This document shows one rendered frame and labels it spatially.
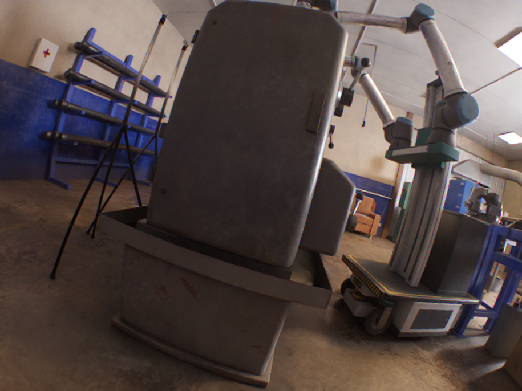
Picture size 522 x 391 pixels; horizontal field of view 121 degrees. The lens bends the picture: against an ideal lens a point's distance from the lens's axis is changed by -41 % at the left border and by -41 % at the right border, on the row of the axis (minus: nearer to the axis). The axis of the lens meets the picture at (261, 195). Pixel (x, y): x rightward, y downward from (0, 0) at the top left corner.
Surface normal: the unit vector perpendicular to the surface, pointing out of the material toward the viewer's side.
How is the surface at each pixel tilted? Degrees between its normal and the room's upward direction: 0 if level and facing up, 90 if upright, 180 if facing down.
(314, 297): 90
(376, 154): 90
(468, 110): 94
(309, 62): 90
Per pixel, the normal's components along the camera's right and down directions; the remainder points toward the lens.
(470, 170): -0.10, -0.09
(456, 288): 0.01, 0.09
